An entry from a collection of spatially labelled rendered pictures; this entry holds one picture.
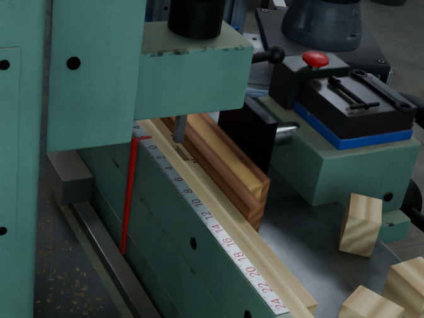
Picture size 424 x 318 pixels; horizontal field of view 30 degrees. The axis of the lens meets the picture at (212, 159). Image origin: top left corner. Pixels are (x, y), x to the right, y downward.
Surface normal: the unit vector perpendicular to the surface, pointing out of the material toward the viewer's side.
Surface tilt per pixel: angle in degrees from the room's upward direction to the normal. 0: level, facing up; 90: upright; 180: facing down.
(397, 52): 0
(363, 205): 0
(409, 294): 90
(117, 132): 90
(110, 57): 90
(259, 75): 0
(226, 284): 90
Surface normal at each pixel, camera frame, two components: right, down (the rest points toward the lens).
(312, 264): 0.15, -0.84
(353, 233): -0.20, 0.48
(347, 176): 0.46, 0.51
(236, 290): -0.87, 0.13
